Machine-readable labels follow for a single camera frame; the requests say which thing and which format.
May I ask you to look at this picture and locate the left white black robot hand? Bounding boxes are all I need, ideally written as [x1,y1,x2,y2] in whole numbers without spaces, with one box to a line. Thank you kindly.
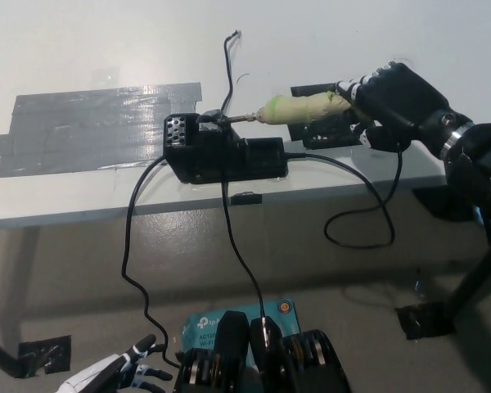
[56,333,173,393]

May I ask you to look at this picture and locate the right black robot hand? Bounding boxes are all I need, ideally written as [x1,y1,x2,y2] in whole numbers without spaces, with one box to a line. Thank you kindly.
[334,60,475,156]

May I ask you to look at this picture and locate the black soldering iron cable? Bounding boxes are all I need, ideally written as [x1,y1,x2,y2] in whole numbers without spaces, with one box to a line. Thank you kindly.
[286,151,404,249]

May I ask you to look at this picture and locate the tape-wrapped soldering iron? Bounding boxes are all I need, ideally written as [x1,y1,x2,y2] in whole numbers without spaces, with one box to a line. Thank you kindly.
[218,92,355,126]

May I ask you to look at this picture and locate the black robot torso blocks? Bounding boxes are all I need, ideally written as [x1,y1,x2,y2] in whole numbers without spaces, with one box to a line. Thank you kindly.
[172,310,352,393]

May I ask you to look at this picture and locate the black soldering station base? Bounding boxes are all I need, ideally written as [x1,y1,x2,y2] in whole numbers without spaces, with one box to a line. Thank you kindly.
[163,109,290,185]

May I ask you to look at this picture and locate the black tape square patch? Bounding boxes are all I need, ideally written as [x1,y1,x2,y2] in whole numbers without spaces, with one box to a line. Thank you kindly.
[290,81,394,151]

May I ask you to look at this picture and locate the grey table leg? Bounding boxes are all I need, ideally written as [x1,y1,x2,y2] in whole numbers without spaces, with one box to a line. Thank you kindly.
[0,224,42,328]

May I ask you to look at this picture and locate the small black tape strip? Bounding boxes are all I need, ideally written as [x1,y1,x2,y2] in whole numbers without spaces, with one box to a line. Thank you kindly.
[231,191,263,206]

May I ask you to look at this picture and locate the teal router box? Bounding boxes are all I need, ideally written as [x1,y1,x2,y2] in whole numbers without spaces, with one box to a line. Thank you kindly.
[182,300,303,357]

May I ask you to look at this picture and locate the black table underframe bracket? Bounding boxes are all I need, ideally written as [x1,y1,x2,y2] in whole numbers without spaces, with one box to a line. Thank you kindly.
[411,186,482,222]

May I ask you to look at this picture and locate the black power cable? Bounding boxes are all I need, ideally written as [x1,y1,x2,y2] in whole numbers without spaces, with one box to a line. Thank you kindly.
[120,157,183,368]

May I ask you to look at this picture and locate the thin black frayed cable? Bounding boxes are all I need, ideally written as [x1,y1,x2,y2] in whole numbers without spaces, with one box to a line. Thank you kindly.
[220,29,242,114]

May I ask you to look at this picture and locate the black cable to robot torso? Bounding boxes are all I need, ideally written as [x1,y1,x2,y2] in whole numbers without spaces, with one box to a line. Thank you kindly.
[219,182,267,324]

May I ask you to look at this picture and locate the grey duct tape patch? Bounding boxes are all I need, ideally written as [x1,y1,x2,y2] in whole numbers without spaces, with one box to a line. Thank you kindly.
[0,81,204,179]

